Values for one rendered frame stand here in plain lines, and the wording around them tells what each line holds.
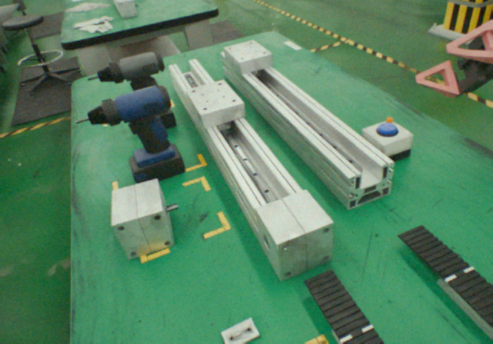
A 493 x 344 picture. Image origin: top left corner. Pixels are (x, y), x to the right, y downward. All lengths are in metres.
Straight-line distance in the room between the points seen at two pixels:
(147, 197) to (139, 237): 0.07
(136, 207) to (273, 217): 0.25
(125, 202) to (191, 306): 0.23
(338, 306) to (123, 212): 0.40
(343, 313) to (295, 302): 0.09
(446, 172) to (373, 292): 0.36
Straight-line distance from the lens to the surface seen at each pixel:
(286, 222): 0.60
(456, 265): 0.66
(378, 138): 0.85
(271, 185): 0.74
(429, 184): 0.84
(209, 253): 0.70
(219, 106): 0.89
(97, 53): 2.37
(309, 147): 0.81
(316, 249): 0.63
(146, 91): 0.81
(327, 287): 0.60
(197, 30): 2.42
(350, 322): 0.57
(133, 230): 0.69
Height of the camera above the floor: 1.31
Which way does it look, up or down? 36 degrees down
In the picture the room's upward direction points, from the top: 8 degrees counter-clockwise
